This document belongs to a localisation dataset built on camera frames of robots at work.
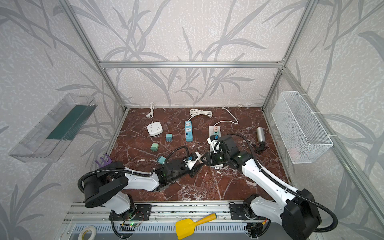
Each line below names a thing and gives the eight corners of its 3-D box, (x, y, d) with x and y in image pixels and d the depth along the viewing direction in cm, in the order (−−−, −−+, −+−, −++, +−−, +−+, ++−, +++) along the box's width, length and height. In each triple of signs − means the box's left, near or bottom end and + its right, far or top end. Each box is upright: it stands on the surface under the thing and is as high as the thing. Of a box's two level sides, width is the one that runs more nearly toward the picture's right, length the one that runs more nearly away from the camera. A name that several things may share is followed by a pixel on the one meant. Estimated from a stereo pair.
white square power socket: (150, 137, 105) (149, 135, 103) (147, 127, 111) (146, 124, 109) (164, 132, 108) (163, 130, 105) (160, 122, 114) (159, 120, 112)
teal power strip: (185, 141, 103) (185, 139, 100) (185, 123, 113) (185, 121, 111) (193, 141, 103) (193, 138, 101) (192, 123, 113) (192, 120, 111)
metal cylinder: (258, 141, 103) (259, 139, 100) (255, 129, 110) (256, 127, 107) (265, 141, 103) (266, 139, 100) (261, 129, 110) (262, 127, 107)
